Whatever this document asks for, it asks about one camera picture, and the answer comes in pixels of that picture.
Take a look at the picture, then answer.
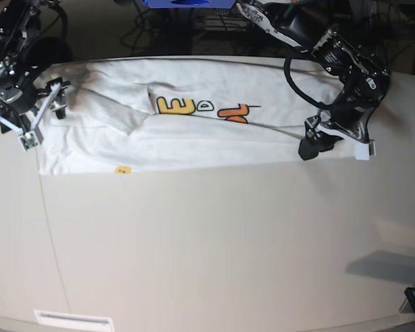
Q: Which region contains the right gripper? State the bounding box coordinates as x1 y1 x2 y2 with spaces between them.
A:
0 78 71 135

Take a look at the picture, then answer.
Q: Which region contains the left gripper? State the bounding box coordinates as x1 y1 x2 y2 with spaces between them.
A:
298 116 370 160

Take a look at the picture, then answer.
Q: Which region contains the white printed T-shirt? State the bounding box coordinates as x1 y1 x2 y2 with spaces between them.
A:
36 57 373 177

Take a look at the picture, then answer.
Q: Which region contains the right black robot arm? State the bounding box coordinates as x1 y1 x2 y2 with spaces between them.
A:
0 1 71 147

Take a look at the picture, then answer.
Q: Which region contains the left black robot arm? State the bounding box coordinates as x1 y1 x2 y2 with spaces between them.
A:
235 1 391 160

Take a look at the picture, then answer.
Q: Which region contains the blue box at top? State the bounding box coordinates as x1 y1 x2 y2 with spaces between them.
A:
142 0 236 9

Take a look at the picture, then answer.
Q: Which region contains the white paper label strip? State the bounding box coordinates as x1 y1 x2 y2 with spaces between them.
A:
34 310 114 331

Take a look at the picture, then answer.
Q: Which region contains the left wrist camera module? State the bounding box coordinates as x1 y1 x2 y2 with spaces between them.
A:
354 140 376 161

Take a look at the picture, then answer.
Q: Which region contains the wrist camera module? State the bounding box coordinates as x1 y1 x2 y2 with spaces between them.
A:
19 130 44 151
354 140 376 161

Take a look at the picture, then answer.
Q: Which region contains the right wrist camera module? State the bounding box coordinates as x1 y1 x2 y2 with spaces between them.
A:
19 130 44 151

